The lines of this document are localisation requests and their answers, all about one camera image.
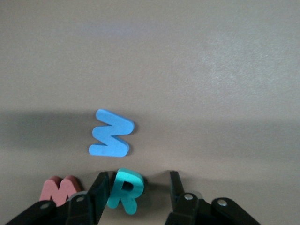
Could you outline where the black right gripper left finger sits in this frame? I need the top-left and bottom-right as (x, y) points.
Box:
(4, 171), (111, 225)

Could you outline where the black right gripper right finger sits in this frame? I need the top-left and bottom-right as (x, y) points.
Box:
(164, 170), (262, 225)

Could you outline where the red foam letter M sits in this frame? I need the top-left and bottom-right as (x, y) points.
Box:
(39, 175), (83, 207)

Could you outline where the teal foam letter R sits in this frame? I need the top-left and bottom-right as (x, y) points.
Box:
(106, 168), (145, 215)

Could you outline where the blue foam letter w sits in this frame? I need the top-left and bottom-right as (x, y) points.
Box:
(88, 108), (135, 158)

